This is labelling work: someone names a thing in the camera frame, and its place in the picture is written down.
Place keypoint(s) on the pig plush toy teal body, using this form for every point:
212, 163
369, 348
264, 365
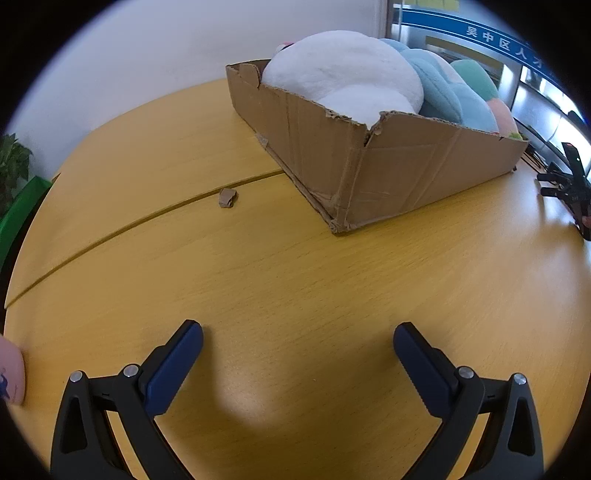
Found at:
475, 78

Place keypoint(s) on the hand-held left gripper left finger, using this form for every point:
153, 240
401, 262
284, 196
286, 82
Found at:
173, 364

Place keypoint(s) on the brown cardboard box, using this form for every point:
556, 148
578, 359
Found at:
406, 166

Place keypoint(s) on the pale pink plush toy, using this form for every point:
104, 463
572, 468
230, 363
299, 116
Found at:
11, 369

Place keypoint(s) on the green planter box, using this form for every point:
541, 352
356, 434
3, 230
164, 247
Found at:
18, 212

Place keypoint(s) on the light blue plush toy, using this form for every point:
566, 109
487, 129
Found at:
438, 92

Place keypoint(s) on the cardboard scrap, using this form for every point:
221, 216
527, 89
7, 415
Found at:
227, 197

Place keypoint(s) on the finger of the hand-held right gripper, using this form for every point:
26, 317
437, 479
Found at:
554, 179
556, 192

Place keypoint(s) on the green potted plant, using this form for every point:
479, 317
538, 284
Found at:
13, 164

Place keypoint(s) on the blue banner sign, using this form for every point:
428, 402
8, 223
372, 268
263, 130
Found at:
480, 30

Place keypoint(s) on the green plush toy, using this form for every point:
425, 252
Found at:
515, 135

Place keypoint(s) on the panda plush toy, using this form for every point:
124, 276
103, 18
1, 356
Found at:
341, 69

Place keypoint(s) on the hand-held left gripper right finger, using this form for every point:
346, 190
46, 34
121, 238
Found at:
418, 367

